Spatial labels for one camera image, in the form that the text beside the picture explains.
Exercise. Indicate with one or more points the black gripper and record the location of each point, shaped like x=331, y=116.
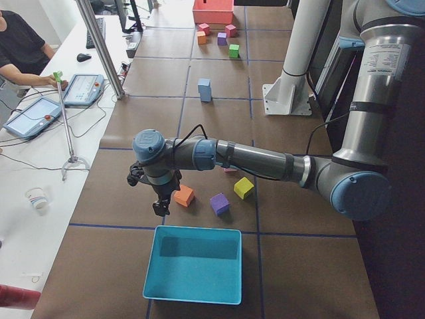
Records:
x=163, y=190

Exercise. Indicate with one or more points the light blue block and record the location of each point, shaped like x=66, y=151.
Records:
x=205, y=94
x=204, y=85

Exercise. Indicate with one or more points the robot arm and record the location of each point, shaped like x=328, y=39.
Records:
x=353, y=179

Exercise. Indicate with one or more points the orange foam block left side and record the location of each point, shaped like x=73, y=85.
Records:
x=184, y=196

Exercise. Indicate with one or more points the purple foam block left side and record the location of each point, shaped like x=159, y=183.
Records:
x=219, y=204

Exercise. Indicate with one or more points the purple foam block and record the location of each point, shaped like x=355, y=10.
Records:
x=219, y=204
x=221, y=39

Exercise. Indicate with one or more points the teal plastic bin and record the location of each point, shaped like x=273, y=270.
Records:
x=195, y=264

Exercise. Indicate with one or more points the pink foam block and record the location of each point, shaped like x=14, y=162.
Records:
x=229, y=169

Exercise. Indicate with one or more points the yellow foam block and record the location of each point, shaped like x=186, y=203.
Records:
x=243, y=188

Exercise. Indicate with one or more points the paper cup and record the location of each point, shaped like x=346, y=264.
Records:
x=37, y=197

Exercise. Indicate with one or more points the teach pendant far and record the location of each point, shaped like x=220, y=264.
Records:
x=83, y=90

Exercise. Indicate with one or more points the teach pendant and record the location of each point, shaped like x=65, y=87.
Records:
x=34, y=118
x=83, y=90

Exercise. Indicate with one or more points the teach pendant near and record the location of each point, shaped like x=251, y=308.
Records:
x=34, y=118

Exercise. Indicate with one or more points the reacher grabber tool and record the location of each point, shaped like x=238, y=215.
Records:
x=73, y=159

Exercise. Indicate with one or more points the computer mouse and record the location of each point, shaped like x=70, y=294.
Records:
x=82, y=57

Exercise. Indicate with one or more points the green foam block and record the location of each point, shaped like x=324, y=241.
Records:
x=233, y=51

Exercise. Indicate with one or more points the red cylinder object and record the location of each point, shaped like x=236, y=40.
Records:
x=19, y=298

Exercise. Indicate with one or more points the purple foam block right side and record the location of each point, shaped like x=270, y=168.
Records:
x=221, y=39

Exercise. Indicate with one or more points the crimson foam block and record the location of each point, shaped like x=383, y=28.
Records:
x=204, y=27

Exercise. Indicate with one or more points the magenta foam block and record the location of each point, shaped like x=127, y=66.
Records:
x=230, y=30

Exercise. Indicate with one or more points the pink plastic bin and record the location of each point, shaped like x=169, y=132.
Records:
x=213, y=11

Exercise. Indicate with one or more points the seated person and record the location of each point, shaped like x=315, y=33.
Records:
x=24, y=54

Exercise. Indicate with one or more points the aluminium frame post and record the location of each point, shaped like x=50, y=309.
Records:
x=89, y=19

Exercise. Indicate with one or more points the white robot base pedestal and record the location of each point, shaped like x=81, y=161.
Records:
x=288, y=95

